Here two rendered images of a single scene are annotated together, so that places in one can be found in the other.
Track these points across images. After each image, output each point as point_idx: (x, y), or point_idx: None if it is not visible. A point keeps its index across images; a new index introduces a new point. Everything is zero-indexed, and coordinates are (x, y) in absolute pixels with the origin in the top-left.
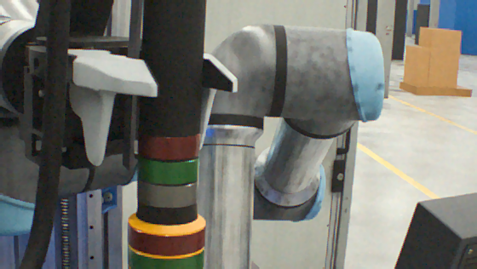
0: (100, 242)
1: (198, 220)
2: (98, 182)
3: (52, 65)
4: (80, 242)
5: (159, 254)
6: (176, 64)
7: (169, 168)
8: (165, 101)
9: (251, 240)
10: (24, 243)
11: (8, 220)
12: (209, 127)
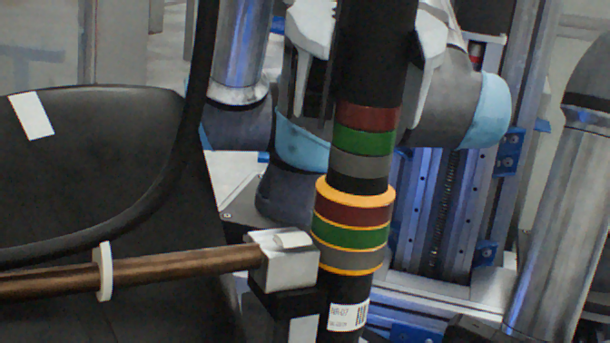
0: (482, 207)
1: (380, 197)
2: (417, 140)
3: (200, 12)
4: (460, 201)
5: (328, 219)
6: (370, 30)
7: (351, 135)
8: (356, 67)
9: (599, 249)
10: (406, 188)
11: (305, 155)
12: (580, 109)
